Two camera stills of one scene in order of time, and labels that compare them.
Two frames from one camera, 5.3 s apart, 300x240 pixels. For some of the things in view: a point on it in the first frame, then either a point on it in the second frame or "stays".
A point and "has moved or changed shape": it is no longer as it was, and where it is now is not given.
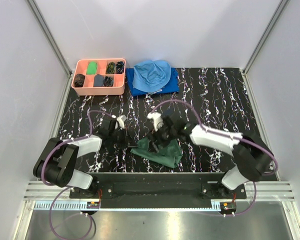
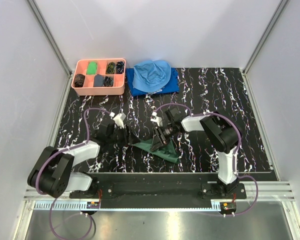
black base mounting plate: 158,190 stays
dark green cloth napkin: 170,154 has moved or changed shape
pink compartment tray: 99,77 stays
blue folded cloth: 173,85 stays
